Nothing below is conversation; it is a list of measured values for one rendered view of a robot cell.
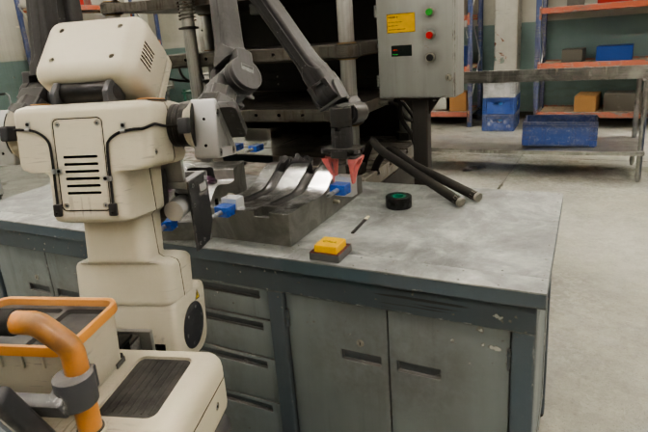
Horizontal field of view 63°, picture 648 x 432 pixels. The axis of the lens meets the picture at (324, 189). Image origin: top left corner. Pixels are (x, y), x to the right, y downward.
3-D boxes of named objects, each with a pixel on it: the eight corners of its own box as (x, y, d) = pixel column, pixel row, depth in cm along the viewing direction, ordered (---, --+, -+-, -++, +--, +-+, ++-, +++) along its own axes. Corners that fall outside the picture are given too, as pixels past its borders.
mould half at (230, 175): (195, 240, 148) (189, 202, 145) (110, 241, 152) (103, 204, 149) (247, 189, 195) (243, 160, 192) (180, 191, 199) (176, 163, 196)
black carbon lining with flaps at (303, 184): (281, 212, 144) (277, 179, 141) (232, 208, 151) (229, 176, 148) (334, 178, 173) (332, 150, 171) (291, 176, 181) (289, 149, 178)
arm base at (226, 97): (175, 109, 102) (234, 106, 99) (185, 81, 106) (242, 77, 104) (191, 139, 108) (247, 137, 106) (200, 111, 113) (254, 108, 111)
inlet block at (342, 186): (337, 206, 133) (336, 186, 131) (319, 204, 135) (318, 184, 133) (357, 193, 144) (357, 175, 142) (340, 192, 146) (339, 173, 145)
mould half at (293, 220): (291, 247, 138) (286, 198, 134) (211, 236, 149) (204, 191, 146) (362, 192, 181) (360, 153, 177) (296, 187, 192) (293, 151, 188)
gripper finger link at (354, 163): (341, 179, 146) (339, 146, 143) (365, 180, 142) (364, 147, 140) (331, 185, 140) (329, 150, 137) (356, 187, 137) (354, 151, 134)
